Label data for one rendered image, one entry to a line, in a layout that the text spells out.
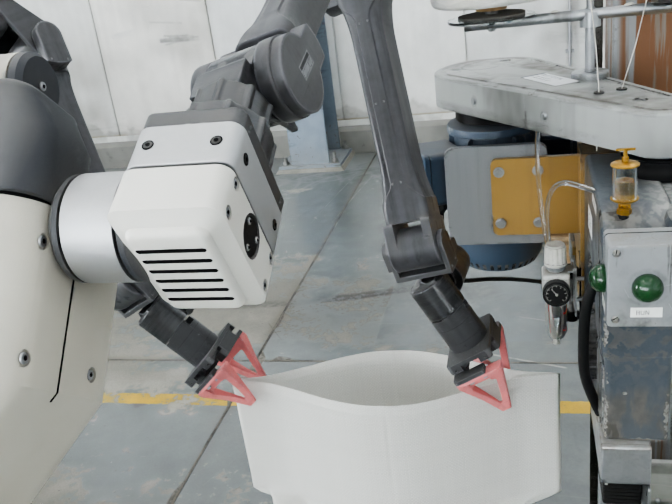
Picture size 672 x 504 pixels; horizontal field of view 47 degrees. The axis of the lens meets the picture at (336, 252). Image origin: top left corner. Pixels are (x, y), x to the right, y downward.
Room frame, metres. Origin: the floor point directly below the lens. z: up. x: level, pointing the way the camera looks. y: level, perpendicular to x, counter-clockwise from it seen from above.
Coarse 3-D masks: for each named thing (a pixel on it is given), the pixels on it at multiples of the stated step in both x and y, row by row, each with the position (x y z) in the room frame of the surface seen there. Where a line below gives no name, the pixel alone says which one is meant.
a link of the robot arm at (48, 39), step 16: (32, 32) 1.17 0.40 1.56; (48, 32) 1.18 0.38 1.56; (48, 48) 1.16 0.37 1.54; (64, 48) 1.18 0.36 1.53; (64, 64) 1.17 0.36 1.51; (64, 80) 1.17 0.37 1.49; (64, 96) 1.16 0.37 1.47; (80, 112) 1.16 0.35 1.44; (80, 128) 1.14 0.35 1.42; (96, 160) 1.11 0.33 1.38; (128, 288) 0.99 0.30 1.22; (128, 304) 1.02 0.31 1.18
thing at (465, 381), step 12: (468, 372) 0.88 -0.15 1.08; (480, 372) 0.86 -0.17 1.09; (492, 372) 0.86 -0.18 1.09; (456, 384) 0.87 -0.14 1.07; (468, 384) 0.86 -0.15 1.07; (504, 384) 0.86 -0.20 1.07; (480, 396) 0.87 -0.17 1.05; (492, 396) 0.88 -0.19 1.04; (504, 396) 0.87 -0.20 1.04; (504, 408) 0.87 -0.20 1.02
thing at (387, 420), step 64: (256, 384) 0.98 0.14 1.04; (320, 384) 1.01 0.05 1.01; (384, 384) 1.02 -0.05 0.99; (448, 384) 0.98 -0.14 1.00; (512, 384) 0.90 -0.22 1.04; (256, 448) 0.99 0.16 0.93; (320, 448) 0.93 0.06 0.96; (384, 448) 0.88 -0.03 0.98; (448, 448) 0.88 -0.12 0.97; (512, 448) 0.90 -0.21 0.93
